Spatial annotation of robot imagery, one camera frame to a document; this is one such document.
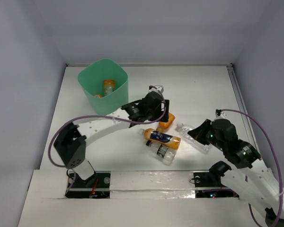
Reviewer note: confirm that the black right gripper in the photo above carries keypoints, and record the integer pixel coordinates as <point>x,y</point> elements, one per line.
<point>198,132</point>

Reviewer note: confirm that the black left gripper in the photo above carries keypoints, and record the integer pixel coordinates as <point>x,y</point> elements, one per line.
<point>165,109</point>

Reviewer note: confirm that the round orange juice bottle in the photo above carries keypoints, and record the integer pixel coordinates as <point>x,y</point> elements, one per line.
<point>164,126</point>

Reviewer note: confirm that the small orange pulp bottle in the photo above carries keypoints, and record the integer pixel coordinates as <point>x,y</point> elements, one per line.
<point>109,86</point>

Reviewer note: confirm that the tall clear orange-label bottle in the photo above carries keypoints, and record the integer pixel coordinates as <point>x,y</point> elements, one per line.
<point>98,96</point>

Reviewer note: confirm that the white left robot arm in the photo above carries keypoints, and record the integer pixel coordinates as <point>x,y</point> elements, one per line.
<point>71,140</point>

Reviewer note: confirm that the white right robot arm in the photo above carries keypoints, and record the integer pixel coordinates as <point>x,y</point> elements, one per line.
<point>244,172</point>

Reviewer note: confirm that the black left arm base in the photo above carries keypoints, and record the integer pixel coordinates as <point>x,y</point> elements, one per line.
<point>96,187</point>

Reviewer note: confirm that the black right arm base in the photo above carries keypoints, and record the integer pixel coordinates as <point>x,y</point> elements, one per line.
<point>208,183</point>

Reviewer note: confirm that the green plastic bin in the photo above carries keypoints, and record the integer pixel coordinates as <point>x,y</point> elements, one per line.
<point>91,80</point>

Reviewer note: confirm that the clear empty water bottle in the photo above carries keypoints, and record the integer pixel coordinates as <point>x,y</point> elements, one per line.
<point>183,130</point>

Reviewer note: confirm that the orange bottle with blue label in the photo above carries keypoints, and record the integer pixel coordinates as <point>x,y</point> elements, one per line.
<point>153,135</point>

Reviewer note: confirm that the clear bottle with black label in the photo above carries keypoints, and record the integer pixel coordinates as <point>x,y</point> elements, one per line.
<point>162,152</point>

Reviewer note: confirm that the silver foil tape strip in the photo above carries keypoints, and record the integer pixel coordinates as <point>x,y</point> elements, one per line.
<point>151,185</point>

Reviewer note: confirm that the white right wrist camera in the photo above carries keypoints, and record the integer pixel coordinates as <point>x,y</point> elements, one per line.
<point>220,114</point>

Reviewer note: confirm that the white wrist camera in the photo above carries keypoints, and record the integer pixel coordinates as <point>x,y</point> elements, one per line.
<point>157,88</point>
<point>220,114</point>

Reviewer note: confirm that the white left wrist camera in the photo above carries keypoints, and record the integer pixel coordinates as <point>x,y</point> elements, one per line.
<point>157,88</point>

